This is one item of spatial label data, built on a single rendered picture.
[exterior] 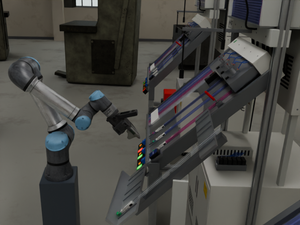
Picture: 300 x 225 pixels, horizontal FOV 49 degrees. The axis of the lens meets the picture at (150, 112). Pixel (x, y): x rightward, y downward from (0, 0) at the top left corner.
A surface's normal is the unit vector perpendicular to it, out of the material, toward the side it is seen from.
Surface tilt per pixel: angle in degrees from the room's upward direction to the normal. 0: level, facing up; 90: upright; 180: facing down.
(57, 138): 8
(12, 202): 0
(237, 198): 90
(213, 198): 90
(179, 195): 90
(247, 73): 90
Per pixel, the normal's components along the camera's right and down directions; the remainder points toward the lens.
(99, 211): 0.04, -0.94
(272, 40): 0.00, 0.35
